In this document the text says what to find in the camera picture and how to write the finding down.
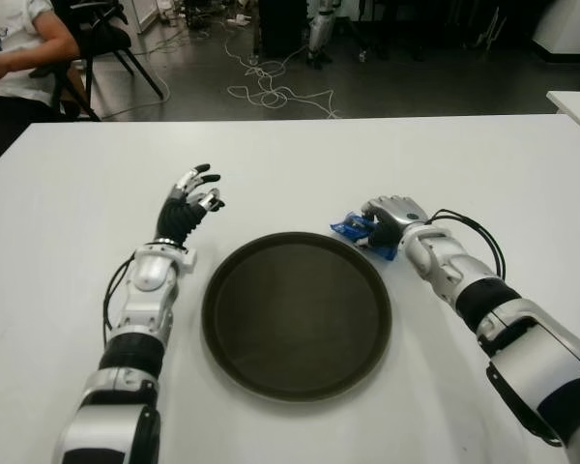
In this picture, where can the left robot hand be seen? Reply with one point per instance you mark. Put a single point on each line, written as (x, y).
(176, 222)

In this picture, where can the black cabinet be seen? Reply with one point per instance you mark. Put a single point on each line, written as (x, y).
(280, 29)

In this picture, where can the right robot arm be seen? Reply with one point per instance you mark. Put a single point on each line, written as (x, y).
(536, 357)

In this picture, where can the white curved cabinet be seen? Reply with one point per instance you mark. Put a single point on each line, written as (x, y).
(570, 24)

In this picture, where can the black chair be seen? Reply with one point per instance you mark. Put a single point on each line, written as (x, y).
(41, 72)
(101, 36)

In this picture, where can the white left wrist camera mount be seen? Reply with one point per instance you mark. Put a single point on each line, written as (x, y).
(187, 260)

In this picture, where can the grey metal stand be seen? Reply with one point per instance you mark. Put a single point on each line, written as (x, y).
(488, 31)

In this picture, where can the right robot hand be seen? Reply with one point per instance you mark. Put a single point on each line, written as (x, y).
(398, 212)

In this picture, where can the white panel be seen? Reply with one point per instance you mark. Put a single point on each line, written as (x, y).
(142, 14)

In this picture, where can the round dark brown tray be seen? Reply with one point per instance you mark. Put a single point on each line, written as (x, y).
(295, 319)

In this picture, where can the blue Oreo packet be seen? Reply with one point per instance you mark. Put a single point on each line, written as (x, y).
(348, 227)

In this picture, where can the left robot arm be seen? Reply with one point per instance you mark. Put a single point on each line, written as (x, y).
(147, 278)

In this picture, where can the seated person white shirt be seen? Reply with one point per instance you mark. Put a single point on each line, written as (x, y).
(19, 38)

